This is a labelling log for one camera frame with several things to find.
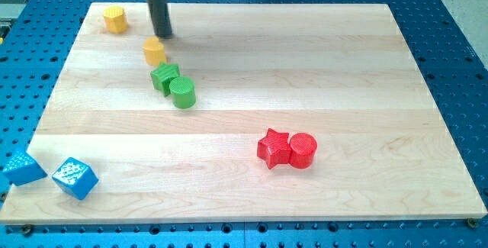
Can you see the light wooden board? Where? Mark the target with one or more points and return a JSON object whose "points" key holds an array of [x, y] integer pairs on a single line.
{"points": [[341, 73]]}

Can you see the red star block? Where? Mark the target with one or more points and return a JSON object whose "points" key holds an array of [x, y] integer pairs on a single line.
{"points": [[274, 148]]}

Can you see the green cylinder block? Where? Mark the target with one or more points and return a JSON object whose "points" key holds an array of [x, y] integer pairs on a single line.
{"points": [[183, 92]]}

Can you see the red cylinder block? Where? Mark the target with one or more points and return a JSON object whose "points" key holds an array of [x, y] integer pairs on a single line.
{"points": [[303, 148]]}

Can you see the green star block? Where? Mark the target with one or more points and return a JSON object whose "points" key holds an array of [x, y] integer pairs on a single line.
{"points": [[163, 75]]}

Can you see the yellow heart block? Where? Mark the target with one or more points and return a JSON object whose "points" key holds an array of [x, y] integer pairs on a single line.
{"points": [[154, 51]]}

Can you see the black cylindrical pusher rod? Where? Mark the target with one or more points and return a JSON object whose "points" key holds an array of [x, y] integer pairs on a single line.
{"points": [[159, 13]]}

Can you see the yellow hexagon block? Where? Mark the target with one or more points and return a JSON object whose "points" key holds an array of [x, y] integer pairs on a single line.
{"points": [[115, 19]]}

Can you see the blue cube block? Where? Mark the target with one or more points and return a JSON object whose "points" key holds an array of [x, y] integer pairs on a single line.
{"points": [[75, 178]]}

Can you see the blue perforated metal table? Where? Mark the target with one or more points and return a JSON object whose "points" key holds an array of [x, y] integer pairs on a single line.
{"points": [[39, 42]]}

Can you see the blue triangle block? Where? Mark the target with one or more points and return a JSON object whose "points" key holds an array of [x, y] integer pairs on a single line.
{"points": [[22, 168]]}

